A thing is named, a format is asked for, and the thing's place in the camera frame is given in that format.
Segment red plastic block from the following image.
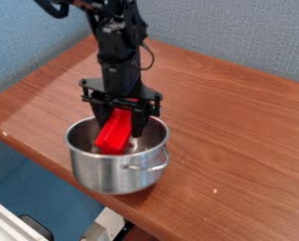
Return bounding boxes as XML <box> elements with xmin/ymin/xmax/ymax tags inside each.
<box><xmin>95</xmin><ymin>107</ymin><xmax>133</xmax><ymax>155</ymax></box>

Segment grey metal table frame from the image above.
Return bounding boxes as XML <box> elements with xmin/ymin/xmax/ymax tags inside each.
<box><xmin>79</xmin><ymin>207</ymin><xmax>134</xmax><ymax>241</ymax></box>

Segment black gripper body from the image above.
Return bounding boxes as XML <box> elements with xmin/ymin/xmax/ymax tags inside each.
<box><xmin>79</xmin><ymin>8</ymin><xmax>162</xmax><ymax>117</ymax></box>

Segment metal pot with handle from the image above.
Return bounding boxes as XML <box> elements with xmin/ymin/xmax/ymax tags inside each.
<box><xmin>65</xmin><ymin>117</ymin><xmax>170</xmax><ymax>195</ymax></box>

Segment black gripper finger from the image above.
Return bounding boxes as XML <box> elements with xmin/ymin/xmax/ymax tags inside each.
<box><xmin>133</xmin><ymin>109</ymin><xmax>150</xmax><ymax>137</ymax></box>
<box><xmin>91</xmin><ymin>103</ymin><xmax>114</xmax><ymax>127</ymax></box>

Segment white appliance at bottom left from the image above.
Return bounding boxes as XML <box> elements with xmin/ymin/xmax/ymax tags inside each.
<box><xmin>0</xmin><ymin>204</ymin><xmax>46</xmax><ymax>241</ymax></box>

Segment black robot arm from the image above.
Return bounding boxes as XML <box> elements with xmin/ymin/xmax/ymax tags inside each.
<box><xmin>34</xmin><ymin>0</ymin><xmax>162</xmax><ymax>137</ymax></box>

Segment black object under table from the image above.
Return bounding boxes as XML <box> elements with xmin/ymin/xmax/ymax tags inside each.
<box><xmin>19</xmin><ymin>215</ymin><xmax>54</xmax><ymax>241</ymax></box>

